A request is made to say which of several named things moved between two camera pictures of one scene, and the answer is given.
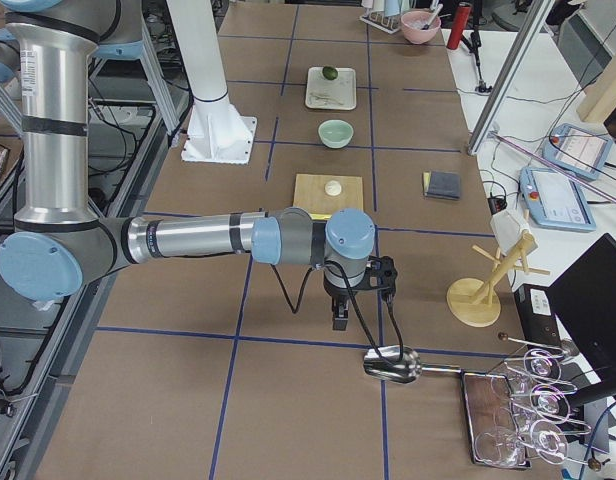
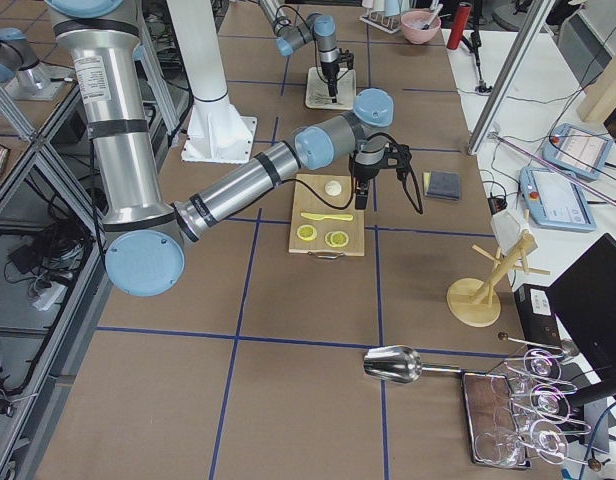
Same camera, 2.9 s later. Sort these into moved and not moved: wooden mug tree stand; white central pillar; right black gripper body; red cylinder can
Moved: right black gripper body
Not moved: white central pillar; wooden mug tree stand; red cylinder can
